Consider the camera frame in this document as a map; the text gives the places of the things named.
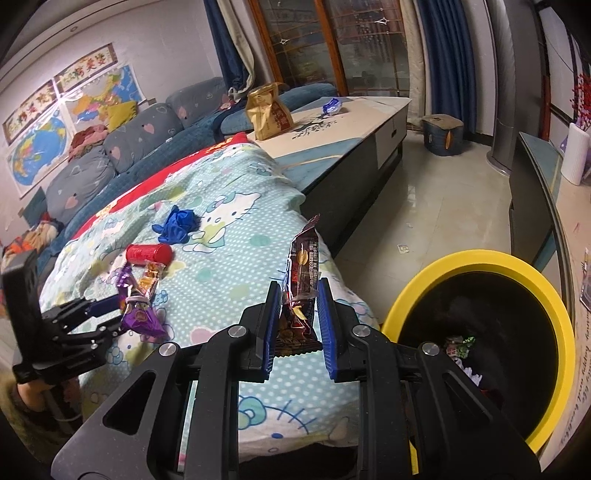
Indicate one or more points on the green snack wrapper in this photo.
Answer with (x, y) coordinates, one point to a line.
(461, 345)

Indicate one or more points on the wooden framed glass door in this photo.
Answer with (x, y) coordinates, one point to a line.
(337, 46)

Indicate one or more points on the world map poster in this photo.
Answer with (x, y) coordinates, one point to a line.
(37, 152)

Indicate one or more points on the orange snack packet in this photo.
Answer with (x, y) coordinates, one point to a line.
(150, 277)

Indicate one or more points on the white ribbed vase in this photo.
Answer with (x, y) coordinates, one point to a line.
(577, 154)

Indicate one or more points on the long TV cabinet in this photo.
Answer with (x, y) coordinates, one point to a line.
(531, 221)

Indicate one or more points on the colourful country map poster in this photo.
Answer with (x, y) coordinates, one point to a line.
(101, 94)

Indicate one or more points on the brown paper bag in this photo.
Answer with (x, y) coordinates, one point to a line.
(268, 115)

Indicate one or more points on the grey tower air conditioner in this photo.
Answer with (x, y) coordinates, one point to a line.
(501, 92)

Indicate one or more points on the dark blue storage stool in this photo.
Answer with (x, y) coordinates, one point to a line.
(442, 136)

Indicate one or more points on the pink cloth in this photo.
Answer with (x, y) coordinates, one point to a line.
(231, 99)

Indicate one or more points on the blue rubber glove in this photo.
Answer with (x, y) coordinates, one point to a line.
(178, 224)

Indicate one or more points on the white foam net bundle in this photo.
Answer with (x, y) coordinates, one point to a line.
(468, 376)

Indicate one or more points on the framed calligraphy wall picture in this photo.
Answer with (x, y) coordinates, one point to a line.
(30, 110)
(85, 69)

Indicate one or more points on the dark red snack wrapper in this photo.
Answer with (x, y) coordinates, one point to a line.
(300, 277)

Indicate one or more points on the cartoon cat printed blanket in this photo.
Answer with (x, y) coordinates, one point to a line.
(240, 217)

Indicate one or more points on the pile of red pink clothes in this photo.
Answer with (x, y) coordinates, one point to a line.
(90, 141)

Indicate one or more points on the blue curtain beside air conditioner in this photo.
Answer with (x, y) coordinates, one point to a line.
(441, 60)

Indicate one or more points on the red cylindrical can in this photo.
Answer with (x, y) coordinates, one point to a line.
(148, 254)

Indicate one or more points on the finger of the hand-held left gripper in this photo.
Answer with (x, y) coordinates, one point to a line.
(106, 305)
(83, 344)

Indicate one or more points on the person's left forearm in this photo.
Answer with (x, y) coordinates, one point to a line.
(27, 415)

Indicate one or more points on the yellow pillow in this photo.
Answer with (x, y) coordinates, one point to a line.
(122, 115)

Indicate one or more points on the teal pillow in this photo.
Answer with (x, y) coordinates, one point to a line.
(34, 208)

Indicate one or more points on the blue curtain beside sofa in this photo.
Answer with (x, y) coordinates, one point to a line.
(226, 46)

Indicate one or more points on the pile of orange clothes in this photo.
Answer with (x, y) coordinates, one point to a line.
(39, 237)

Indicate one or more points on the blue white snack wrapper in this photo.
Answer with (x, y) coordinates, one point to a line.
(331, 106)

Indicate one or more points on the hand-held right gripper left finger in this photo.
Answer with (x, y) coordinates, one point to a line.
(270, 332)

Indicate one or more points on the yellow rimmed trash bin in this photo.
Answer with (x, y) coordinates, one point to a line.
(480, 261)

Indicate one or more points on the long grey coffee table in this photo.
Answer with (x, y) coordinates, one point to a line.
(351, 120)

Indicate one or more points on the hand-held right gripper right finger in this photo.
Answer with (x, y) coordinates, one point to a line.
(328, 332)

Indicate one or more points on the blue fabric sofa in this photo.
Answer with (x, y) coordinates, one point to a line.
(194, 138)

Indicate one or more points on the grey heart print sofa cushion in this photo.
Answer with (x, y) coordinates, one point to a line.
(198, 99)
(143, 138)
(81, 184)

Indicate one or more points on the purple snack wrapper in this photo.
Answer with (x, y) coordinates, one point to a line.
(143, 321)

